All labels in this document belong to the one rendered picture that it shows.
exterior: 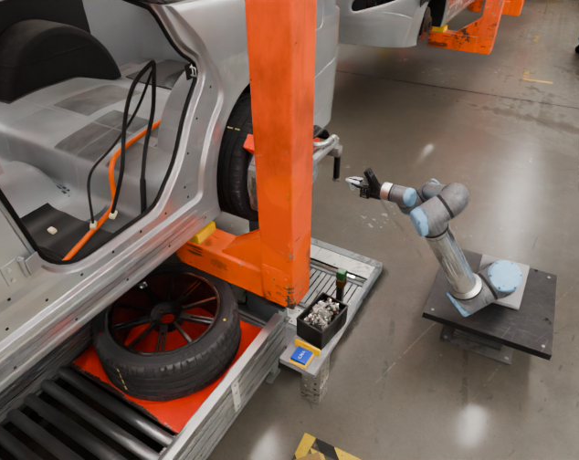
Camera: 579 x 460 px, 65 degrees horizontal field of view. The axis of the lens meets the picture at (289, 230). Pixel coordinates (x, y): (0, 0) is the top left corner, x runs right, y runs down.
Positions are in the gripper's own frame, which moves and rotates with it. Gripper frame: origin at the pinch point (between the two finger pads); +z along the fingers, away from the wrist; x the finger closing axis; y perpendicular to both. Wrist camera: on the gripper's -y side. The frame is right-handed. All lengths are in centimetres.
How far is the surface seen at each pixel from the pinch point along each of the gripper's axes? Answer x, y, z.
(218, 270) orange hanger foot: -79, 13, 29
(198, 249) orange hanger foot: -79, 3, 40
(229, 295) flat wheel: -84, 20, 20
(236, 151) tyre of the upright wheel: -44, -32, 35
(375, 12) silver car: 221, -22, 83
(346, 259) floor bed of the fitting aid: 8, 70, 7
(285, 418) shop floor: -102, 72, -16
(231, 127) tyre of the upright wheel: -36, -40, 43
